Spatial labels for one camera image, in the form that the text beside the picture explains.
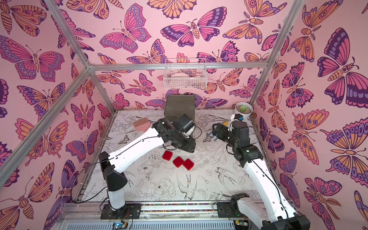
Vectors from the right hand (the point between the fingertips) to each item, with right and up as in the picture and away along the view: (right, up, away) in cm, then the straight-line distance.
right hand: (215, 127), depth 75 cm
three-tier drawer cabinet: (-23, +16, +38) cm, 47 cm away
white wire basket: (-16, +35, +20) cm, 43 cm away
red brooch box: (-21, -22, +16) cm, 34 cm away
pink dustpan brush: (-49, +1, +35) cm, 60 cm away
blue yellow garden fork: (+16, +2, +38) cm, 41 cm away
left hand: (-12, -10, -2) cm, 16 cm away
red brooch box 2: (-15, -23, +15) cm, 31 cm away
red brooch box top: (-28, -19, +19) cm, 39 cm away
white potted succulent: (+27, +13, +31) cm, 43 cm away
